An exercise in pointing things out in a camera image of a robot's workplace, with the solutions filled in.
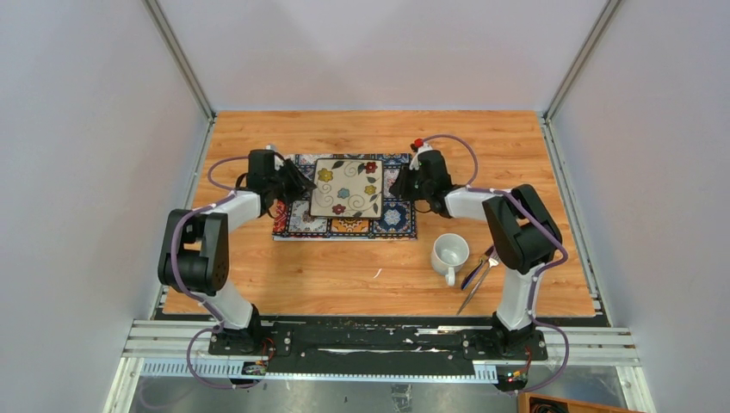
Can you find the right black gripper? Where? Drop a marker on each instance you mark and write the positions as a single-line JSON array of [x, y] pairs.
[[401, 186]]

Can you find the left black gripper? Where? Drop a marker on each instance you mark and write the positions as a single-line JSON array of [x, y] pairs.
[[299, 183]]

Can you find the colourful patterned placemat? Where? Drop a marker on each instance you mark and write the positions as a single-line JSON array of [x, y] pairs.
[[293, 221]]

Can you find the square floral plate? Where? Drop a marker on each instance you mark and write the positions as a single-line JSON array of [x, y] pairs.
[[347, 188]]

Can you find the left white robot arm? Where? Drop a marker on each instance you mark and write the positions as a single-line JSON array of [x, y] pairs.
[[195, 254]]

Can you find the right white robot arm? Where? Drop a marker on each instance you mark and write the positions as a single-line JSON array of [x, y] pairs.
[[525, 237]]

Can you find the white mug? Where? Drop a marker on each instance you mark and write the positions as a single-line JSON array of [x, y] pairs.
[[448, 255]]

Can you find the silver fork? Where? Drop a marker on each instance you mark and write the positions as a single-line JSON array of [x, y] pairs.
[[476, 283]]

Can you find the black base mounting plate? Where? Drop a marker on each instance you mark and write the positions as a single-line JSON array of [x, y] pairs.
[[385, 346]]

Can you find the orange wooden box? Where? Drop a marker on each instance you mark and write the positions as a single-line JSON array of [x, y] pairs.
[[537, 403]]

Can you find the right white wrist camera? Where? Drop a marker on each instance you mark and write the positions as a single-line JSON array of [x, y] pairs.
[[419, 147]]

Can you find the purple handled knife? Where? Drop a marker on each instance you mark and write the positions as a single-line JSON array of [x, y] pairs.
[[483, 261]]

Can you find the aluminium frame rail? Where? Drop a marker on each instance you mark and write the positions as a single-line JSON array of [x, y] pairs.
[[177, 348]]

